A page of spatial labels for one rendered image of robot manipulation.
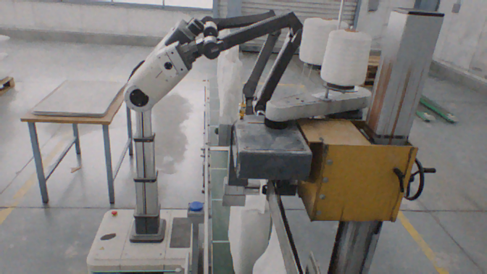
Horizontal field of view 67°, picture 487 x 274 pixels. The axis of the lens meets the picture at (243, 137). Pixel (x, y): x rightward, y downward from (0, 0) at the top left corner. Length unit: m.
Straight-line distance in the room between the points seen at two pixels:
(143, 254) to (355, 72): 1.66
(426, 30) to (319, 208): 0.68
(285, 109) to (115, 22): 7.99
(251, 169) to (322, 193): 0.30
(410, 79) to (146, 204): 1.61
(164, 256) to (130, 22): 7.23
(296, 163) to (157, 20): 7.92
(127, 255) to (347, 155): 1.52
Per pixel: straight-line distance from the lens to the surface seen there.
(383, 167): 1.35
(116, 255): 2.36
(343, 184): 1.33
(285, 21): 1.62
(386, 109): 1.32
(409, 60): 1.30
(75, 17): 9.30
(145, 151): 2.11
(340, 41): 1.17
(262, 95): 1.70
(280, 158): 1.14
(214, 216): 2.40
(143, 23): 8.96
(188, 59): 1.60
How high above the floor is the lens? 1.84
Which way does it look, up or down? 25 degrees down
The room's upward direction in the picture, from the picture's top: 5 degrees clockwise
